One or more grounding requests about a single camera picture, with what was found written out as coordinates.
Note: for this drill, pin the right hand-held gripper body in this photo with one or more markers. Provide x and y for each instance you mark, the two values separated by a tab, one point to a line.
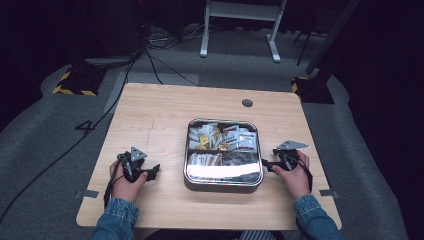
288	156

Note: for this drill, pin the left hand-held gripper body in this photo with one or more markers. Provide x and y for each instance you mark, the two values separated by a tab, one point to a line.
135	156

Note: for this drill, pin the square metal tin box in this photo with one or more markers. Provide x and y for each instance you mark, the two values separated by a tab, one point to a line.
223	185

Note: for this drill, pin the person's right hand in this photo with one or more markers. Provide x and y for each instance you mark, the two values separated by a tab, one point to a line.
298	181

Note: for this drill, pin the person's left hand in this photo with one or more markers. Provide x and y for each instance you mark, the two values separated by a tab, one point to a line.
125	190

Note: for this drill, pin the pile of dark shiny packets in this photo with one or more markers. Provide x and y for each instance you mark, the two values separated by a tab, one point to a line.
241	158

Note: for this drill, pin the pile of red label packets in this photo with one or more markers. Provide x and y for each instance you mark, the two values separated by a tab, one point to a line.
245	140

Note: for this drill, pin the row of slim stick packets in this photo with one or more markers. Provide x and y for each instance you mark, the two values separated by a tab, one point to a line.
203	159

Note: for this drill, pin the grey tape strip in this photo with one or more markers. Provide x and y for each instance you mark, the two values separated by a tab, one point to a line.
87	194
328	193

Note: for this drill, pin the pile of plain white packets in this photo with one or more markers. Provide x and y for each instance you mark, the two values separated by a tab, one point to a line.
195	133

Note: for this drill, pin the yellow packets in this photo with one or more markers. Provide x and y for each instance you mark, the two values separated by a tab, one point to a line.
204	140

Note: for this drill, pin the grey round table grommet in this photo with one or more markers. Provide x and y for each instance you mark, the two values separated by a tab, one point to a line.
247	103

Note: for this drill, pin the person's striped clothing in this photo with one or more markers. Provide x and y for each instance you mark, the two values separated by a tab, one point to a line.
256	235

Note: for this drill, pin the black yellow striped stand base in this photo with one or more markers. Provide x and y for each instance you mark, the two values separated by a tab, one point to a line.
78	83

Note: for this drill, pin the black slanted pole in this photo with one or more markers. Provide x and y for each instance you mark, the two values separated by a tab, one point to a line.
331	36

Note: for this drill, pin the white metal stand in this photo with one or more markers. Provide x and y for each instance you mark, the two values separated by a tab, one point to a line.
240	10

